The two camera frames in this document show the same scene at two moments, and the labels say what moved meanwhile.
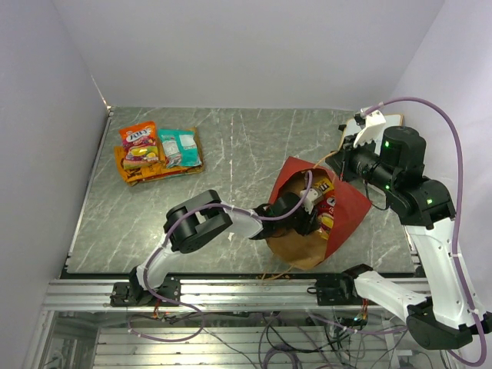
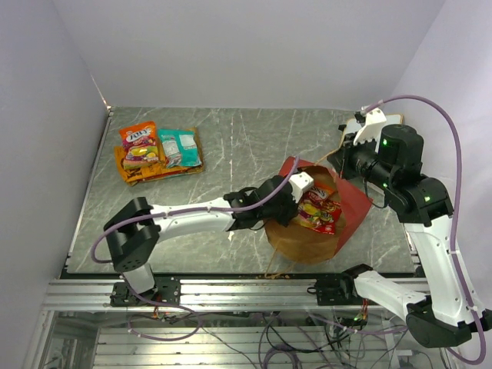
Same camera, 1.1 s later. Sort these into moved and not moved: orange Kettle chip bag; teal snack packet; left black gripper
Moved: left black gripper
Not moved: orange Kettle chip bag; teal snack packet
